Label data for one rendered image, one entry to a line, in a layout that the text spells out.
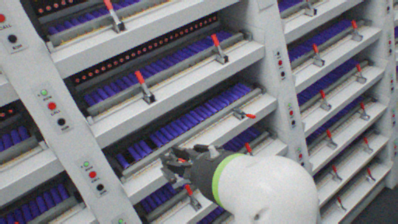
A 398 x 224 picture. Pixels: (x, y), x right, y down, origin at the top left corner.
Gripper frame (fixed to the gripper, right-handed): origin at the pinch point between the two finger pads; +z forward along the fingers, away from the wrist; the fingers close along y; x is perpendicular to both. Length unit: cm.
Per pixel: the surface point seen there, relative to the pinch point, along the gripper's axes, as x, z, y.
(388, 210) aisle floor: 105, 27, -101
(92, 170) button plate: -4.3, 13.0, 16.9
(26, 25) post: -40.2, 6.1, 13.2
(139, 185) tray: 7.6, 16.8, 8.1
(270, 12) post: -20, 9, -54
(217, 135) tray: 8.0, 16.1, -20.7
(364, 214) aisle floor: 104, 35, -92
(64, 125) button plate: -17.9, 10.3, 17.1
